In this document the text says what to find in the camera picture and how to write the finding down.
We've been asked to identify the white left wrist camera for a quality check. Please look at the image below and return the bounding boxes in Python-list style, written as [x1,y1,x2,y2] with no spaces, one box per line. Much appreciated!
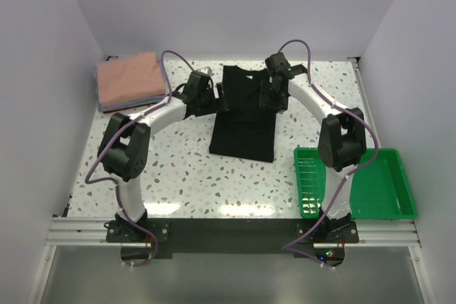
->
[198,66,214,77]

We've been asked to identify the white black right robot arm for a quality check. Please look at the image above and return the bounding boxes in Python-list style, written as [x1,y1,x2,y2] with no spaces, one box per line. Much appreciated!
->
[259,53,367,242]

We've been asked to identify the black t shirt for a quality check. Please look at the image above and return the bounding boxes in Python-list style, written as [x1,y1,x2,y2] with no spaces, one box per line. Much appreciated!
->
[209,65,276,162]

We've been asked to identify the aluminium frame rail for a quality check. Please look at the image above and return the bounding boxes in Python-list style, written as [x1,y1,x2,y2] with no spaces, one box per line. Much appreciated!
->
[348,58,421,248]

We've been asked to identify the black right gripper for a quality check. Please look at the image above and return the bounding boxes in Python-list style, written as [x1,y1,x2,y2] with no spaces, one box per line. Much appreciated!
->
[260,78,289,115]

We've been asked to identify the stack of folded shirts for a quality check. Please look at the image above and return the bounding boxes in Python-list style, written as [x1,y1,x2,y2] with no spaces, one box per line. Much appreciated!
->
[93,56,168,115]

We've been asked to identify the pink folded t shirt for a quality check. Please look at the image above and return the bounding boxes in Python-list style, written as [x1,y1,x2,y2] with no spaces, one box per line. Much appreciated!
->
[96,52,167,108]

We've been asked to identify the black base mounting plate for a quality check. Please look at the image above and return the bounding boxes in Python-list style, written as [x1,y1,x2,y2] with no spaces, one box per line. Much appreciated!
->
[104,217,360,266]

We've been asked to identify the green plastic tray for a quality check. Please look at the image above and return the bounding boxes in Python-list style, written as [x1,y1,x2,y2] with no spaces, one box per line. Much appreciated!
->
[294,147,418,220]

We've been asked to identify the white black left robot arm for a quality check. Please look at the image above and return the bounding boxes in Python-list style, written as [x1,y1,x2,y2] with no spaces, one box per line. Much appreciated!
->
[97,71,229,242]

